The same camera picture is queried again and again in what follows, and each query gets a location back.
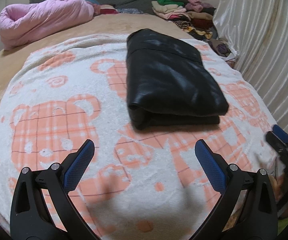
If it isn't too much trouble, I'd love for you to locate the white orange bear blanket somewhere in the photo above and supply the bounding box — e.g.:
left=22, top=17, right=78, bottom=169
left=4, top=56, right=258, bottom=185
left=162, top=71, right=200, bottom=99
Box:
left=0, top=33, right=278, bottom=240

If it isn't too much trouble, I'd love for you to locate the pink quilted duvet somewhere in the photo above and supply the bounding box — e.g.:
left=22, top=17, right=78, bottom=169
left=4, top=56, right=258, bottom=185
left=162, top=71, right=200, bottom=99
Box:
left=0, top=0, right=95, bottom=51

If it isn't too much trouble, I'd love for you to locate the black leather jacket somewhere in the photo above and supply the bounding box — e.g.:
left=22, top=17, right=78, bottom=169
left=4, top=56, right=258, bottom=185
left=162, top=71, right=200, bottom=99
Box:
left=126, top=29, right=229, bottom=131

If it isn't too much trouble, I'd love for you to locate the white satin curtain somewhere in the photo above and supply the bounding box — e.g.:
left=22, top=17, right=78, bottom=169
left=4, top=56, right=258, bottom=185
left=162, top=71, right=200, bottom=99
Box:
left=213, top=0, right=288, bottom=140

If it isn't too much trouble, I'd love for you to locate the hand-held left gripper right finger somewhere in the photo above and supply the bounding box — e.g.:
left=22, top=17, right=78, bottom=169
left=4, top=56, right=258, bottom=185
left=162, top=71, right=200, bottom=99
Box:
left=195, top=139, right=277, bottom=240

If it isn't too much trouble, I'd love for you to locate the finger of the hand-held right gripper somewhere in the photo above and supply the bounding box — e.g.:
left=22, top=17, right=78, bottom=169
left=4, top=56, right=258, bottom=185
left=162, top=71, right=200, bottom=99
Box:
left=271, top=124, right=288, bottom=148
left=265, top=132, right=285, bottom=155

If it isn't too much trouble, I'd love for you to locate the pile of folded clothes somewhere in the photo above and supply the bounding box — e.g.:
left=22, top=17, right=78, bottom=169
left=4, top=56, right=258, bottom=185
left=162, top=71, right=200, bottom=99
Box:
left=151, top=0, right=218, bottom=39

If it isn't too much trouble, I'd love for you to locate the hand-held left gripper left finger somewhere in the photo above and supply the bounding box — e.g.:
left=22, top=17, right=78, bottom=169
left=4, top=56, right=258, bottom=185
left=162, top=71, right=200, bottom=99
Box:
left=10, top=139, right=96, bottom=240

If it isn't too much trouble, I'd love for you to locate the red pillow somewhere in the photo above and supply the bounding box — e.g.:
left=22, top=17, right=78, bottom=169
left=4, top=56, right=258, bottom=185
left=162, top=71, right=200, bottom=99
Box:
left=99, top=5, right=118, bottom=15

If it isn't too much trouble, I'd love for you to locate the bag of clothes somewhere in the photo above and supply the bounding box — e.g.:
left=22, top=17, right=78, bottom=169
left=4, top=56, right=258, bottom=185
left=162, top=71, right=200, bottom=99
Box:
left=208, top=38, right=235, bottom=58

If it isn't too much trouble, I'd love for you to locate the blue patterned pillow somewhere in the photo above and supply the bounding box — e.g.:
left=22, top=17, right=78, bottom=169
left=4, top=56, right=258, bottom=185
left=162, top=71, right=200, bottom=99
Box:
left=115, top=8, right=144, bottom=15

